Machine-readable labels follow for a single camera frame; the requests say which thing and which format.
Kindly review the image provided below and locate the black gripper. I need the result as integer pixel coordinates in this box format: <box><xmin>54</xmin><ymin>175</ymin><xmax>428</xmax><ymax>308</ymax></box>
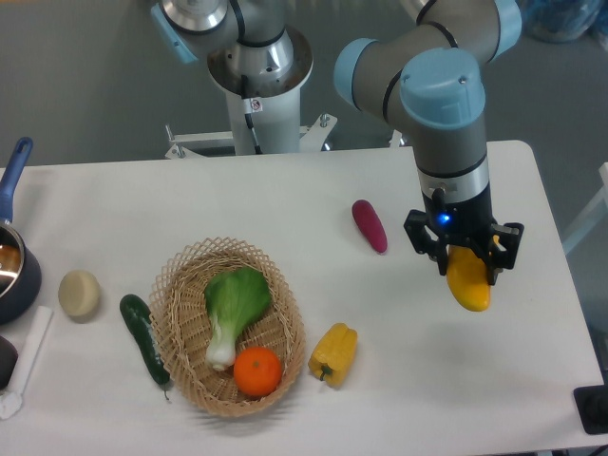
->
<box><xmin>404</xmin><ymin>178</ymin><xmax>524</xmax><ymax>286</ymax></box>

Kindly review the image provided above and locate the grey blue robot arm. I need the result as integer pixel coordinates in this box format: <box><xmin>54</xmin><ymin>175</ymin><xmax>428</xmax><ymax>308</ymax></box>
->
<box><xmin>151</xmin><ymin>1</ymin><xmax>523</xmax><ymax>284</ymax></box>

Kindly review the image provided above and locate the woven wicker basket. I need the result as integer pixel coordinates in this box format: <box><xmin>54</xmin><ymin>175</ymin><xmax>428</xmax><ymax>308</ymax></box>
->
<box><xmin>150</xmin><ymin>237</ymin><xmax>306</xmax><ymax>418</ymax></box>

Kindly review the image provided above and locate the black device at edge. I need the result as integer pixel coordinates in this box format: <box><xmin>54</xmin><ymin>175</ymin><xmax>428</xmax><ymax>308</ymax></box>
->
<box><xmin>573</xmin><ymin>385</ymin><xmax>607</xmax><ymax>435</ymax></box>

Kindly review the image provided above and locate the blue pot with handle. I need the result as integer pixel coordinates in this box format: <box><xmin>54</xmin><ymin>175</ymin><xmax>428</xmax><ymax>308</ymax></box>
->
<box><xmin>1</xmin><ymin>137</ymin><xmax>42</xmax><ymax>325</ymax></box>

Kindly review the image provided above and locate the yellow mango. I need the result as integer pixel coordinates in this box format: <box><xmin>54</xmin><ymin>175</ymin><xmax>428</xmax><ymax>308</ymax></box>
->
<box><xmin>446</xmin><ymin>246</ymin><xmax>491</xmax><ymax>313</ymax></box>

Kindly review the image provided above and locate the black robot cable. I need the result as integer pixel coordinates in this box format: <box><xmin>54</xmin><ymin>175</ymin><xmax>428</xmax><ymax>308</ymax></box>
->
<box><xmin>239</xmin><ymin>74</ymin><xmax>263</xmax><ymax>156</ymax></box>

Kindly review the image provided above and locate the dark purple eggplant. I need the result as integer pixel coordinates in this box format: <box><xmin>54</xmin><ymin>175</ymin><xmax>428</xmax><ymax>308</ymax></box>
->
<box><xmin>0</xmin><ymin>336</ymin><xmax>18</xmax><ymax>390</ymax></box>

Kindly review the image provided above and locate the green cucumber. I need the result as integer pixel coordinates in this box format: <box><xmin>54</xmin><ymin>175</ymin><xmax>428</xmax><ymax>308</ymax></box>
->
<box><xmin>119</xmin><ymin>294</ymin><xmax>170</xmax><ymax>402</ymax></box>

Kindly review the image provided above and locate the green bok choy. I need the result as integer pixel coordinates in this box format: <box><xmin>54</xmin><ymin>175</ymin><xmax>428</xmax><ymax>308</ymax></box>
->
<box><xmin>204</xmin><ymin>267</ymin><xmax>272</xmax><ymax>371</ymax></box>

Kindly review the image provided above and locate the blue plastic bag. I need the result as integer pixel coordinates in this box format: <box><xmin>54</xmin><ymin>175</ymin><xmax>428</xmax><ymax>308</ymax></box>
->
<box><xmin>517</xmin><ymin>0</ymin><xmax>605</xmax><ymax>44</ymax></box>

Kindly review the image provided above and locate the yellow bell pepper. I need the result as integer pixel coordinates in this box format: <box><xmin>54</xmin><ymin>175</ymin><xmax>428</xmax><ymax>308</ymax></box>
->
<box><xmin>308</xmin><ymin>323</ymin><xmax>358</xmax><ymax>388</ymax></box>

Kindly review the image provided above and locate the white frame at right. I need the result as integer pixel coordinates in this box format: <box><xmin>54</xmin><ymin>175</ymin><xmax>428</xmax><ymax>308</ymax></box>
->
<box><xmin>561</xmin><ymin>162</ymin><xmax>607</xmax><ymax>256</ymax></box>

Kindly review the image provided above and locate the purple sweet potato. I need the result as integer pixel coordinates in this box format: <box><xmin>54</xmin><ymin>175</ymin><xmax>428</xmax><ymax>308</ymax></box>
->
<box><xmin>351</xmin><ymin>199</ymin><xmax>388</xmax><ymax>255</ymax></box>

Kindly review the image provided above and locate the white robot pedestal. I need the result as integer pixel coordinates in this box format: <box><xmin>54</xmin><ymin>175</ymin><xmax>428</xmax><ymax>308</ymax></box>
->
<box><xmin>165</xmin><ymin>26</ymin><xmax>338</xmax><ymax>159</ymax></box>

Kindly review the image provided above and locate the orange fruit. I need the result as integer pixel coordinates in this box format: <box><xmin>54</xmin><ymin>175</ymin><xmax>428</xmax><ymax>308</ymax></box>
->
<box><xmin>233</xmin><ymin>347</ymin><xmax>282</xmax><ymax>397</ymax></box>

